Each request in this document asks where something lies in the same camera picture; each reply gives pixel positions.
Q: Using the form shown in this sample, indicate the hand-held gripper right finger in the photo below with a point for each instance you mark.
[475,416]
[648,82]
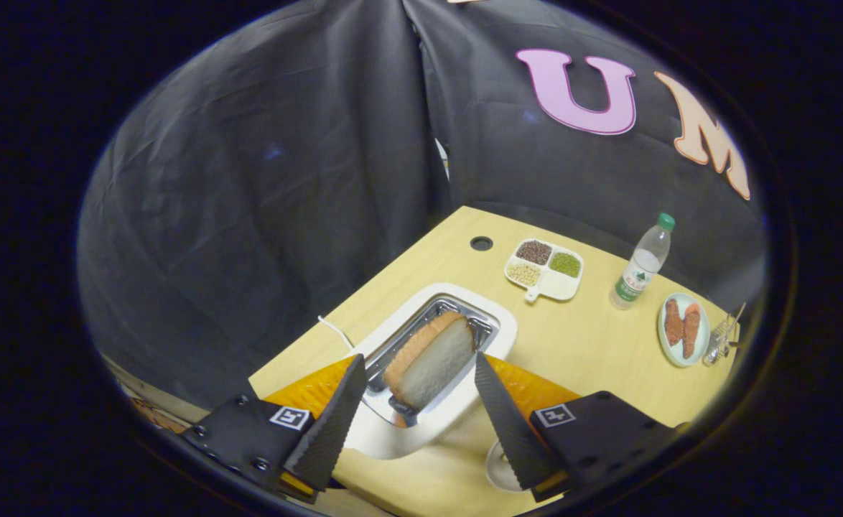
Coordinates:
[511,431]

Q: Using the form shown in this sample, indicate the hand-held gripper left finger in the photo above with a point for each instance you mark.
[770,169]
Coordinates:
[332,431]

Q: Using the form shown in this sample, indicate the grey round plate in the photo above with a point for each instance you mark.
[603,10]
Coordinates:
[497,467]

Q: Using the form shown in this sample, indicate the white toaster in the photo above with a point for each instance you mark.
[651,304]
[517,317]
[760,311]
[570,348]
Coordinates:
[497,330]

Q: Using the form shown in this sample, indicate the plain bread slice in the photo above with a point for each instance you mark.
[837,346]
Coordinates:
[432,362]

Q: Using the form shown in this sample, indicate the white divided bean tray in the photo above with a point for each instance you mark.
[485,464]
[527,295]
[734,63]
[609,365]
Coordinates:
[554,287]

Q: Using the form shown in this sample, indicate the beige fabric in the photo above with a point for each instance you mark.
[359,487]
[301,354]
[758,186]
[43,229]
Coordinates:
[170,403]

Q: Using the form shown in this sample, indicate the brown meat patty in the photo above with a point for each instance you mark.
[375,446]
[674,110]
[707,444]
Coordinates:
[691,330]
[673,323]

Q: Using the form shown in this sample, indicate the clear plastic water bottle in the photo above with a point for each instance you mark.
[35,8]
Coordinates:
[637,276]

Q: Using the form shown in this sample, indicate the light blue oval plate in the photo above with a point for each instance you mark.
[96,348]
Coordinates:
[705,327]

